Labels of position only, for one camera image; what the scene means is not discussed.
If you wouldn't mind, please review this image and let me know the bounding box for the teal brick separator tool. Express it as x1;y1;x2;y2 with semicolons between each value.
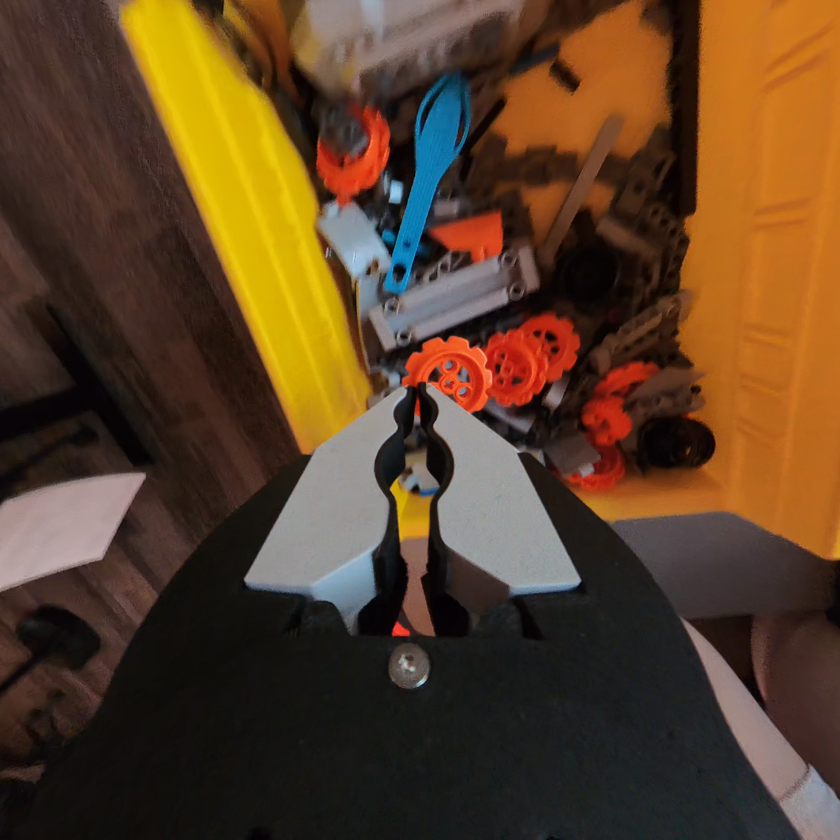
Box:
382;72;473;295

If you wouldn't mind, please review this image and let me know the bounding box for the grey white toy motor block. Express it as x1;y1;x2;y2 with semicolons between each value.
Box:
290;0;527;94

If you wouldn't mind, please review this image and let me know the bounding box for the white paper sheet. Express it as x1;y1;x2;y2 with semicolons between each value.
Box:
0;471;147;593

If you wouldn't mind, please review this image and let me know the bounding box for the light grey curved toy panel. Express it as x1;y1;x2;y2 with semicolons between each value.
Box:
316;201;392;278

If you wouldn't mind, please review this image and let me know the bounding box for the orange toy gear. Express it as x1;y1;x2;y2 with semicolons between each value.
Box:
580;395;633;448

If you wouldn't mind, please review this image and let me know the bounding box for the pile of toy building parts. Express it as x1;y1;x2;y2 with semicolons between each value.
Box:
289;0;719;494

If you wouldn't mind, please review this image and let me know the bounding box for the yellow plastic bin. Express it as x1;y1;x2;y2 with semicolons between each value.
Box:
120;0;840;560

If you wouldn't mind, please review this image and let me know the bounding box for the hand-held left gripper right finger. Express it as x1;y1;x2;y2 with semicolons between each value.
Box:
417;383;583;619

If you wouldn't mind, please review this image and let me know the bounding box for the black toy wheel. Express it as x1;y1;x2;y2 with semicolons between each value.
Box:
635;415;717;471

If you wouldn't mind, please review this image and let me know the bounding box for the orange toy panel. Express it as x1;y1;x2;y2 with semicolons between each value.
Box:
429;210;505;261

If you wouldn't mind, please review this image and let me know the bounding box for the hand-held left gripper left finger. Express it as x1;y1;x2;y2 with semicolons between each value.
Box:
244;386;417;623

